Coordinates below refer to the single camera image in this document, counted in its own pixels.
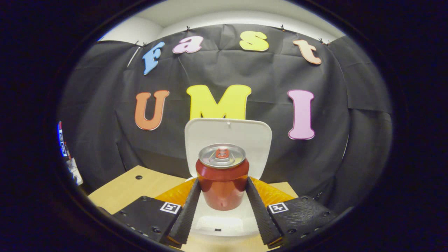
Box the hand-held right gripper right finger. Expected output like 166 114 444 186
245 177 338 249

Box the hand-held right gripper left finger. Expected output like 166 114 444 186
113 178 202 247

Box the red pop can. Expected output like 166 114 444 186
195 143 250 211

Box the white desktop garbage bin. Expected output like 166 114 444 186
184 118 273 244

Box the wooden desktop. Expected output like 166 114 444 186
87 166 299 252

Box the white side table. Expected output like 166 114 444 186
68 158 84 186

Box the computer monitor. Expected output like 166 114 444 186
57 121 68 157

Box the black backdrop cloth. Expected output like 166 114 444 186
58 24 392 210

